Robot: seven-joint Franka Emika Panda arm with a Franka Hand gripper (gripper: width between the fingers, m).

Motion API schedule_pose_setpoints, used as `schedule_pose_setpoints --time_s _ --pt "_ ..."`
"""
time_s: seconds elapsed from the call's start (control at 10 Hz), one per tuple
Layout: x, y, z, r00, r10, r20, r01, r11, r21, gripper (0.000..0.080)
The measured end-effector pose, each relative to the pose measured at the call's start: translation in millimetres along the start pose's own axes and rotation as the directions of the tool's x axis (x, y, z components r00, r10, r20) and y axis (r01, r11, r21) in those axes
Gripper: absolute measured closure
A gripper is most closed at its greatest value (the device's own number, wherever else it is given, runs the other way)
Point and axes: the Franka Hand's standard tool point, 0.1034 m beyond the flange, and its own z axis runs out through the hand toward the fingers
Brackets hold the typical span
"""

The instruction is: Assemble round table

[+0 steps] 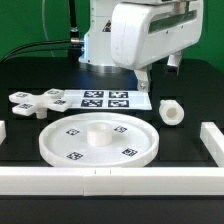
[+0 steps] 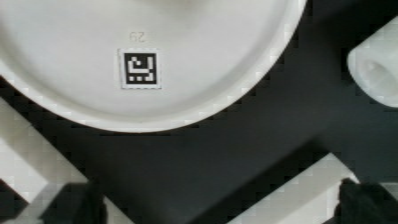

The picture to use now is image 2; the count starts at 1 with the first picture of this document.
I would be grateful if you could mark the white left fence bar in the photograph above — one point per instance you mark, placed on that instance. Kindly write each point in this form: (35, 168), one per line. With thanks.
(37, 170)

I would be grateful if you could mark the white front fence bar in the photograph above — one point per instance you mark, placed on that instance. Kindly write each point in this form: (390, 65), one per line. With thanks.
(303, 201)

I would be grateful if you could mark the white cylindrical table leg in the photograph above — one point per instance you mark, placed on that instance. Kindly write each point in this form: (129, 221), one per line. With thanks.
(372, 63)

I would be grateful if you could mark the white fence bar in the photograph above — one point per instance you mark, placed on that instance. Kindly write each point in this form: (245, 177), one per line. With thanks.
(37, 170)
(303, 201)

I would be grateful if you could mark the white round table top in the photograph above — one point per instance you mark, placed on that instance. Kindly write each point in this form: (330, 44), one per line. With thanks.
(136, 65)

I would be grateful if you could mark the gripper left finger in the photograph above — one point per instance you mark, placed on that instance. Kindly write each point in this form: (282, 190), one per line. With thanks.
(77, 207)

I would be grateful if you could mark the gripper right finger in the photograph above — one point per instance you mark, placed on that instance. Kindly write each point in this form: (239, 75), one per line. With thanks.
(369, 205)

